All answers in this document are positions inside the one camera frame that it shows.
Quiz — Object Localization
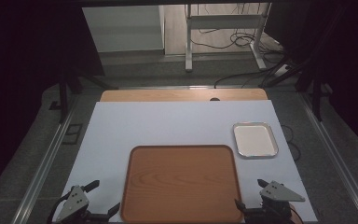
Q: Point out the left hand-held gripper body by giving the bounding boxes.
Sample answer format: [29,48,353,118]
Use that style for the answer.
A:
[55,185,110,224]

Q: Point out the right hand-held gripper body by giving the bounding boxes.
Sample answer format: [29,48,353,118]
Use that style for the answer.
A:
[244,180,306,224]

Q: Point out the person's right hand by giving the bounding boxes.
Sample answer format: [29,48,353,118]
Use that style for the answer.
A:
[288,203,304,224]

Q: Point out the small metal tray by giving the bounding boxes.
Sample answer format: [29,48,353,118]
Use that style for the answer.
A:
[232,121,280,160]

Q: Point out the black floor socket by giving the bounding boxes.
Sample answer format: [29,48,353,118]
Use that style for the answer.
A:
[62,123,84,146]

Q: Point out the brown wooden tray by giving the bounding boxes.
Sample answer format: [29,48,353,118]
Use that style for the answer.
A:
[120,144,244,224]

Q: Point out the black stand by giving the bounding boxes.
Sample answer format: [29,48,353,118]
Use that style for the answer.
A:
[265,52,335,122]
[48,66,119,124]

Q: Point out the white board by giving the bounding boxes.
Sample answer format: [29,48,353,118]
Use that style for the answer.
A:
[51,100,319,223]

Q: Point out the white power strip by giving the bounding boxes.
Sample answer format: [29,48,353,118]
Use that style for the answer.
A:
[273,63,294,77]

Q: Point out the wooden table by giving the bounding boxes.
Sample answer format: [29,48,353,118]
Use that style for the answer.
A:
[99,88,269,103]

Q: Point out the white cabinet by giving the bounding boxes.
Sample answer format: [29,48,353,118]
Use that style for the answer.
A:
[81,5,166,53]

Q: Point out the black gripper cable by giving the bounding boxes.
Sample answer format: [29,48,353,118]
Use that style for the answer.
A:
[46,190,73,224]

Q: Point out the aluminium rail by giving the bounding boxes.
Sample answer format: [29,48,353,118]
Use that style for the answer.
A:
[10,105,78,224]
[298,92,358,224]

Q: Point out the thin black cable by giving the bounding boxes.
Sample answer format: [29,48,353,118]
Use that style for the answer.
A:
[281,124,302,162]

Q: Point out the black floor cables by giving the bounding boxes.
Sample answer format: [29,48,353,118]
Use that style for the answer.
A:
[189,27,290,90]

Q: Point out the white desk frame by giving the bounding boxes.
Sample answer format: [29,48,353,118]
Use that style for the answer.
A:
[184,3,273,73]

